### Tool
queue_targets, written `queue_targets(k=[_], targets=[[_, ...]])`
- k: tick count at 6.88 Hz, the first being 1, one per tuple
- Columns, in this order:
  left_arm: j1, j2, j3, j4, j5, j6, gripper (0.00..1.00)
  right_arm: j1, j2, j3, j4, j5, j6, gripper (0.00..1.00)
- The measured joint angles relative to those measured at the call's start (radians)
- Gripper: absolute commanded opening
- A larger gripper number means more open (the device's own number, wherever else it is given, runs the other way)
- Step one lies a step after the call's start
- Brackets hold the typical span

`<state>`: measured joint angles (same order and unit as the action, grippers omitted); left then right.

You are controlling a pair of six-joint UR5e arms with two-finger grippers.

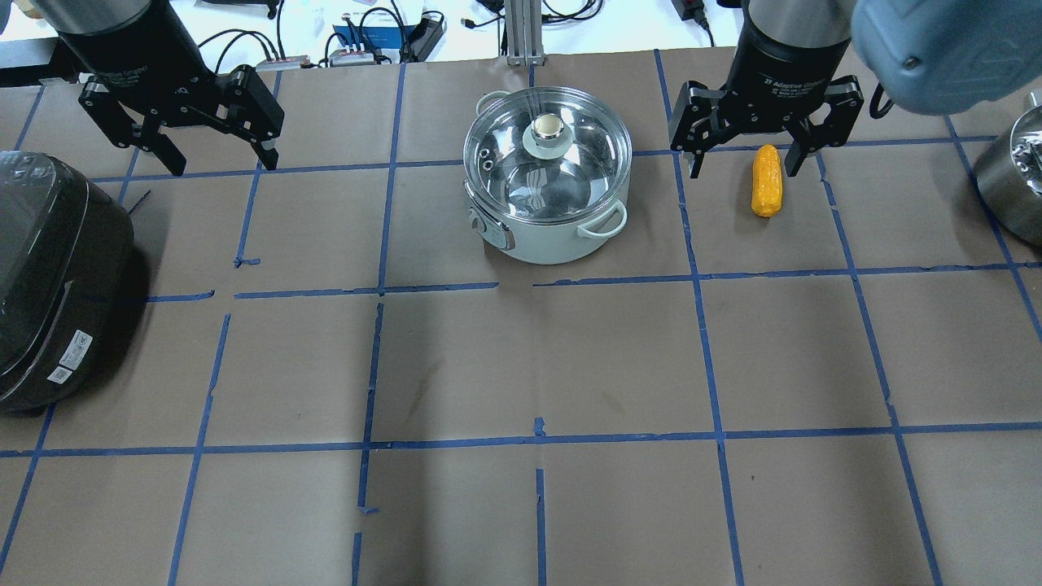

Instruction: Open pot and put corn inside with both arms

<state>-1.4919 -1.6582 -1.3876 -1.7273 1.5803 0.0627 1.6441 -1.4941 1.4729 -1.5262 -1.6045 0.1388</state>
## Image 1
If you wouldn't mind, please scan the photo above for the yellow corn cob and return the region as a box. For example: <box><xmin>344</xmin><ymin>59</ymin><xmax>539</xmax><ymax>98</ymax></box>
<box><xmin>751</xmin><ymin>144</ymin><xmax>784</xmax><ymax>218</ymax></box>

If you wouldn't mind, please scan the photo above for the black power adapter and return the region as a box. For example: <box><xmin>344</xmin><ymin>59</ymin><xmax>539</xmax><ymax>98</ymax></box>
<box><xmin>401</xmin><ymin>15</ymin><xmax>447</xmax><ymax>63</ymax></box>

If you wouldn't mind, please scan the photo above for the glass pot lid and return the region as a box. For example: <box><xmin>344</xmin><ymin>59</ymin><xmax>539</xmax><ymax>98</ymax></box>
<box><xmin>462</xmin><ymin>86</ymin><xmax>632</xmax><ymax>225</ymax></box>

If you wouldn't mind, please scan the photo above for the black rice cooker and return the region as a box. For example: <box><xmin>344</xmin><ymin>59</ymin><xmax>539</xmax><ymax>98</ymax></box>
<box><xmin>1</xmin><ymin>150</ymin><xmax>134</xmax><ymax>417</ymax></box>

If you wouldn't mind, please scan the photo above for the steel steamer pot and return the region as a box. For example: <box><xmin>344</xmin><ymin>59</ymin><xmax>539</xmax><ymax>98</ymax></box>
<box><xmin>974</xmin><ymin>88</ymin><xmax>1041</xmax><ymax>248</ymax></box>

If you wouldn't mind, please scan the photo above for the aluminium frame post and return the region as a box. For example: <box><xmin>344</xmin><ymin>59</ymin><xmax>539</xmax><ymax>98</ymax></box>
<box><xmin>502</xmin><ymin>0</ymin><xmax>545</xmax><ymax>67</ymax></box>

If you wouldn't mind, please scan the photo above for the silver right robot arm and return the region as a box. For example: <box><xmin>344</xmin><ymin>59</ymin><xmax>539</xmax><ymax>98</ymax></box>
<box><xmin>669</xmin><ymin>1</ymin><xmax>1041</xmax><ymax>177</ymax></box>

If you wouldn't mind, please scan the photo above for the blue box on desk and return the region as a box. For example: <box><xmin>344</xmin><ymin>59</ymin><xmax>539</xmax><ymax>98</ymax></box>
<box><xmin>332</xmin><ymin>20</ymin><xmax>419</xmax><ymax>57</ymax></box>

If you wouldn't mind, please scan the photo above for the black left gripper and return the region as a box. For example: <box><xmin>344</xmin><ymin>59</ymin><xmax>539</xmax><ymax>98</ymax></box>
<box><xmin>33</xmin><ymin>1</ymin><xmax>284</xmax><ymax>177</ymax></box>

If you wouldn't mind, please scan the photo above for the white electric cooking pot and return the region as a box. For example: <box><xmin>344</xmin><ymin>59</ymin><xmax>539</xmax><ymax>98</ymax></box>
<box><xmin>462</xmin><ymin>86</ymin><xmax>632</xmax><ymax>265</ymax></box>

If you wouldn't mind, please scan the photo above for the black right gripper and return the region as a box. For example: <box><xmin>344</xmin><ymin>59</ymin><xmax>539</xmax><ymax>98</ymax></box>
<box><xmin>669</xmin><ymin>1</ymin><xmax>865</xmax><ymax>179</ymax></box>

